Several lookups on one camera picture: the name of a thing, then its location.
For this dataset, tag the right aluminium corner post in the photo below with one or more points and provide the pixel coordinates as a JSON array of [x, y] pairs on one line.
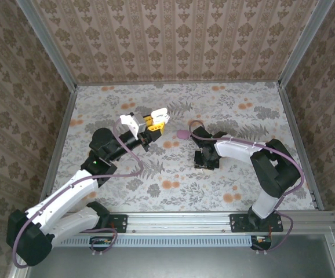
[[303, 43]]

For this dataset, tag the pink earbud charging case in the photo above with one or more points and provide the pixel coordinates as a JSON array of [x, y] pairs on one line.
[[182, 134]]

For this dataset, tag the aluminium side rail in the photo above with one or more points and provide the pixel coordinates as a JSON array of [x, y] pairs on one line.
[[58, 144], [293, 124]]

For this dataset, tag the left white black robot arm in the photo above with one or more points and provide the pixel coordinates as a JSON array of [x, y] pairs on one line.
[[66, 194]]

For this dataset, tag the right aluminium side rail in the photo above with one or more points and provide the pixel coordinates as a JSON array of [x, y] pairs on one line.
[[293, 124]]

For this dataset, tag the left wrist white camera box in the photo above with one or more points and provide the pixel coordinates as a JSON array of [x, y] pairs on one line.
[[128, 120]]

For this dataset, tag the thin aluminium wall rail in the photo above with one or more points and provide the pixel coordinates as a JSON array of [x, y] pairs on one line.
[[179, 83]]

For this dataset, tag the floral patterned table cover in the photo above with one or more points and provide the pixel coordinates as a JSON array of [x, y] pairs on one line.
[[185, 188]]

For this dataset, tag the long aluminium base rail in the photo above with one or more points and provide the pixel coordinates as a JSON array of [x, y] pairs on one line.
[[179, 223]]

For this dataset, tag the grey metal panel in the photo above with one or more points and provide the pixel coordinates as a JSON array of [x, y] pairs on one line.
[[185, 263]]

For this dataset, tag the left aluminium corner post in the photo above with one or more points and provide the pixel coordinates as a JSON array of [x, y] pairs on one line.
[[48, 43]]

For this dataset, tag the aluminium corner post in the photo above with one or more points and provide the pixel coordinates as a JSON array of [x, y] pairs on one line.
[[303, 43], [48, 43]]

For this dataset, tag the left aluminium side rail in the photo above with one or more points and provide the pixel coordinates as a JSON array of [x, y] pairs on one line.
[[58, 144]]

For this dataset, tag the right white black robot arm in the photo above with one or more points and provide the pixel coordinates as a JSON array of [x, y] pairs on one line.
[[274, 171]]

